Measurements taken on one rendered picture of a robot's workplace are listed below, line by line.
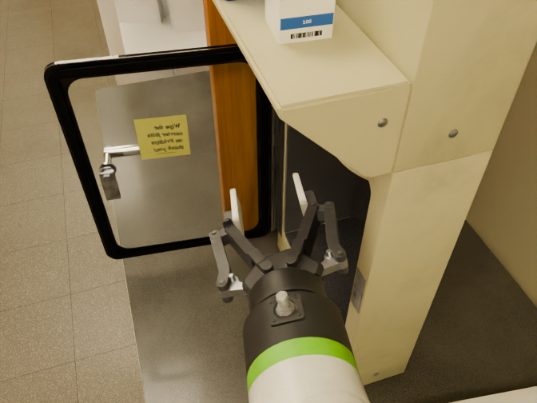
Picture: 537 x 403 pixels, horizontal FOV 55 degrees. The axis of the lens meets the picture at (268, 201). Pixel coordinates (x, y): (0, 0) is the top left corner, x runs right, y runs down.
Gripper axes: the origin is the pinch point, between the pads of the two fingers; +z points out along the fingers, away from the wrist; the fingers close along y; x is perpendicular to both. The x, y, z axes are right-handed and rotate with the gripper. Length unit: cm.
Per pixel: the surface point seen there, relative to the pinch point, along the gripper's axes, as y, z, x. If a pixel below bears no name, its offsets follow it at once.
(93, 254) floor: 85, 125, 90
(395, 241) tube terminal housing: -12.7, -10.4, 2.2
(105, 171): 23.4, 16.7, -1.3
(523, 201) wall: -44, 20, 27
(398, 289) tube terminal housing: -13.1, -7.9, 12.4
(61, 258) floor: 98, 125, 87
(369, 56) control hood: -12.2, -10.8, -19.4
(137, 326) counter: 28.5, 11.7, 27.0
